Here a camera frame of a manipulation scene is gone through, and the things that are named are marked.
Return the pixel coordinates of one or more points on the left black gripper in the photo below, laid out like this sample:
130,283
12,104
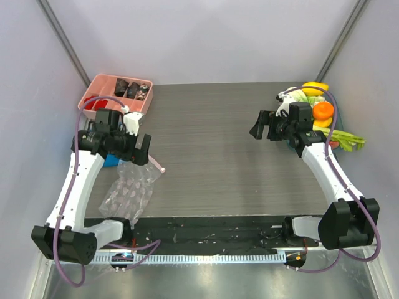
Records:
137,156

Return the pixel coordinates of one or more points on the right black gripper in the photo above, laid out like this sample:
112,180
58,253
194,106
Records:
270,128

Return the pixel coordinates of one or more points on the clear zip top bag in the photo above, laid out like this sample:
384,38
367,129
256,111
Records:
129,195

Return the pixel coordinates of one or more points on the orange tangerine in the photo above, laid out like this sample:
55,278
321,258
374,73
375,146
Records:
323,111

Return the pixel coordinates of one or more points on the green celery stalk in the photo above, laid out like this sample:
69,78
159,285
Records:
346,141

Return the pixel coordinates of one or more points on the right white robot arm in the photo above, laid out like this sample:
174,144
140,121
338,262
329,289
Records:
351,218

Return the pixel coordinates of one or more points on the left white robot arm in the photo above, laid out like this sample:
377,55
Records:
64,233

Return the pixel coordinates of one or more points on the teal food tray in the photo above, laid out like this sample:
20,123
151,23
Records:
325,131

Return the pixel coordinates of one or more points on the blue cloth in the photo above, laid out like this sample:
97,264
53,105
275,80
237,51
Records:
111,161

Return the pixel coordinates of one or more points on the green lettuce leaf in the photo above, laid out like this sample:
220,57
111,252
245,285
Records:
313,100

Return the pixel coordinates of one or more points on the yellow bell pepper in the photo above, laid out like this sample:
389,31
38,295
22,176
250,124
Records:
322,123

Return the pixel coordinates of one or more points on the yellow mango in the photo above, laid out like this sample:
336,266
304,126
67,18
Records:
313,89

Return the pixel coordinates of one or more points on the pink divided tray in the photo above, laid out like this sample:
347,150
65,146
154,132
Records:
104,85

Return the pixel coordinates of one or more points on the red items in tray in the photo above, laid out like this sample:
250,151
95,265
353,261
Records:
95,105

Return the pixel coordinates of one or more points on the dark rolls in tray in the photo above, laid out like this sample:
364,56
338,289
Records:
131,90

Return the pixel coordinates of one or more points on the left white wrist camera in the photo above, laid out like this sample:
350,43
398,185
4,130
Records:
132,120

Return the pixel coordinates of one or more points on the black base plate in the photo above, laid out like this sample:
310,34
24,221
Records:
214,235

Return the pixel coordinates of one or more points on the slotted cable duct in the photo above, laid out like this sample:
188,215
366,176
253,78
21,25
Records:
121,258

